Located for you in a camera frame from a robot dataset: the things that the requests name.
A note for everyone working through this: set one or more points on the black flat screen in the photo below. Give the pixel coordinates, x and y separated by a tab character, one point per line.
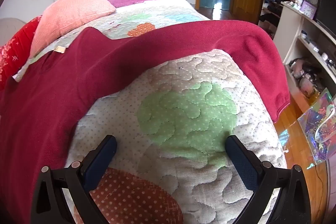
326	8

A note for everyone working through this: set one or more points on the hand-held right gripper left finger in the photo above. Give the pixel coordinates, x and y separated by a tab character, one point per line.
101	161

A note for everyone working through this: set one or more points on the pink knitted pillow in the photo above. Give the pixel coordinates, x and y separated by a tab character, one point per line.
73	11

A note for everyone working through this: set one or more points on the red floral quilt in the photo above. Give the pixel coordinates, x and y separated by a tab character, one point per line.
15	45

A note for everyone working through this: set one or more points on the dark red sweater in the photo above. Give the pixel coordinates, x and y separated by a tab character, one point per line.
78	77

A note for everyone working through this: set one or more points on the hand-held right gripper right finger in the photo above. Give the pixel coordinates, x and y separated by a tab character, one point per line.
242	163

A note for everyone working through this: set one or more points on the purple square clock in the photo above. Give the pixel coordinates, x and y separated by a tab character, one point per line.
308	9

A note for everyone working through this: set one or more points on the quilted patchwork bedspread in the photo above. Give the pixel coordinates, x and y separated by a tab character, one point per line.
183	108

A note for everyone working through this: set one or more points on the white shelf unit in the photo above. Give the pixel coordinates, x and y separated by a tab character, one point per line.
302	29

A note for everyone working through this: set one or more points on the pile of stuffed toys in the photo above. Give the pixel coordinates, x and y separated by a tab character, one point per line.
304	74

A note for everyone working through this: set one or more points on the iridescent tote bag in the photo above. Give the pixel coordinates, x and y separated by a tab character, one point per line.
317	127

